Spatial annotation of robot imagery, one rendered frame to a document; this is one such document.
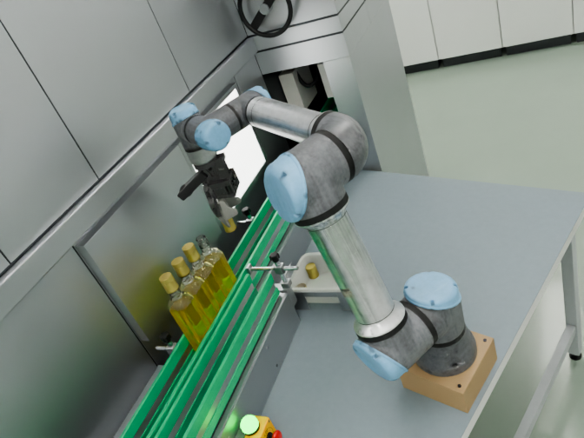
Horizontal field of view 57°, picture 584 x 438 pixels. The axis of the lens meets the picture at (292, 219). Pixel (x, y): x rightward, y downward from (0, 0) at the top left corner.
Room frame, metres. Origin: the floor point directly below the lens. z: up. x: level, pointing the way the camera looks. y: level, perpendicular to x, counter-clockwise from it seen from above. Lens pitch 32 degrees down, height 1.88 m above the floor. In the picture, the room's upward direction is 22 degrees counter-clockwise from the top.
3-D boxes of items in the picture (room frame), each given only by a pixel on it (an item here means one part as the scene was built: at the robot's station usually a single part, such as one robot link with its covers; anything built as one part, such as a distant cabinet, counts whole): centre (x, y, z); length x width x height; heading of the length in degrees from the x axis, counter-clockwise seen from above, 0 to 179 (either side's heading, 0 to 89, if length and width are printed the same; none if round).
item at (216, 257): (1.29, 0.25, 0.99); 0.06 x 0.06 x 0.21; 59
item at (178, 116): (1.34, 0.15, 1.43); 0.09 x 0.08 x 0.11; 25
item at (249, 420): (0.89, 0.29, 0.84); 0.04 x 0.04 x 0.03
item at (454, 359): (0.87, -0.22, 0.88); 0.15 x 0.15 x 0.10
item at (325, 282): (1.33, -0.04, 0.80); 0.22 x 0.17 x 0.09; 58
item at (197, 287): (1.19, 0.32, 0.99); 0.06 x 0.06 x 0.21; 58
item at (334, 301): (1.34, -0.01, 0.79); 0.27 x 0.17 x 0.08; 58
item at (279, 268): (1.28, 0.11, 0.95); 0.17 x 0.03 x 0.12; 58
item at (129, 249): (1.54, 0.25, 1.15); 0.90 x 0.03 x 0.34; 148
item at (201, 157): (1.35, 0.15, 1.35); 0.08 x 0.08 x 0.05
